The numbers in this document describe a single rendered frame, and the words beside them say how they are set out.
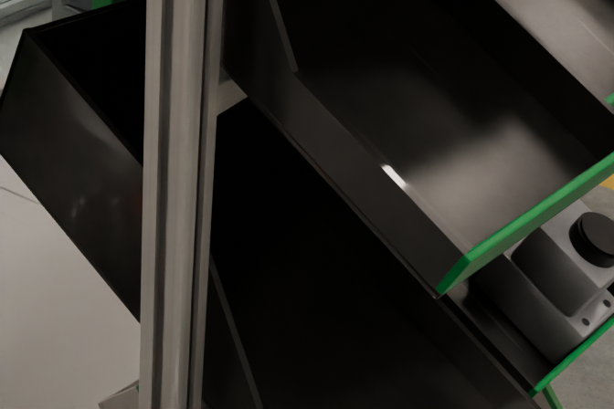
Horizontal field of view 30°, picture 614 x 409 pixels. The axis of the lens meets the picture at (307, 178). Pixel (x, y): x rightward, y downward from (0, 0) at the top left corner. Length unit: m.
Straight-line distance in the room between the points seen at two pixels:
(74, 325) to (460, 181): 0.78
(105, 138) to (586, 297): 0.26
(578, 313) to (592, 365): 2.04
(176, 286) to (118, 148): 0.07
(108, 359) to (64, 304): 0.10
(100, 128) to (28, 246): 0.80
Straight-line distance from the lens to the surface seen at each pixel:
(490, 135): 0.46
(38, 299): 1.21
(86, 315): 1.18
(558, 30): 0.57
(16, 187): 1.40
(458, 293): 0.63
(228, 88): 0.43
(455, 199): 0.43
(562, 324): 0.62
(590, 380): 2.62
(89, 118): 0.49
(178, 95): 0.40
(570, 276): 0.60
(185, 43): 0.39
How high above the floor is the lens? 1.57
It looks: 30 degrees down
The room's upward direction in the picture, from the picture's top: 6 degrees clockwise
